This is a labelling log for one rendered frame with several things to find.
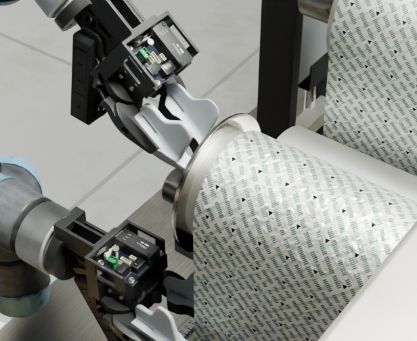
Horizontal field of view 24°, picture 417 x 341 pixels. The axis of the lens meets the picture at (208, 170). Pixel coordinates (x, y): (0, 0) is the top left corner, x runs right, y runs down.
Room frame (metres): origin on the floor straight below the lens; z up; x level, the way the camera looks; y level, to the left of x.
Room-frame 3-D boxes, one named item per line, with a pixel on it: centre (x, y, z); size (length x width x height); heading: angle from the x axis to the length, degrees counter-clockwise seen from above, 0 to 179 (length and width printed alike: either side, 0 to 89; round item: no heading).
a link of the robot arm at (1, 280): (0.85, 0.24, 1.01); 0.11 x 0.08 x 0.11; 10
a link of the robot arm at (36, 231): (0.79, 0.17, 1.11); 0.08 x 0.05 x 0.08; 144
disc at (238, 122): (0.73, -0.01, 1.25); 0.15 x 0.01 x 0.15; 144
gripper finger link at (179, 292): (0.70, 0.01, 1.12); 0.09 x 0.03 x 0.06; 63
